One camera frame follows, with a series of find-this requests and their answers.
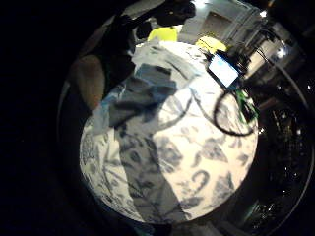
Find grey metal stand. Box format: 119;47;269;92
244;23;298;80

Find white blue floral tablecloth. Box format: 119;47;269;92
79;40;260;226

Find yellow chair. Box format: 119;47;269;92
147;27;179;43
195;35;228;54

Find white cabinet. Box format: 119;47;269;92
178;0;268;45

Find blue garment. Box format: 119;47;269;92
97;63;180;114

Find white patterned garment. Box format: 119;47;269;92
131;40;209;87

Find dark grey garment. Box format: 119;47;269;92
107;78;171;130

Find the person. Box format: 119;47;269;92
67;0;197;112

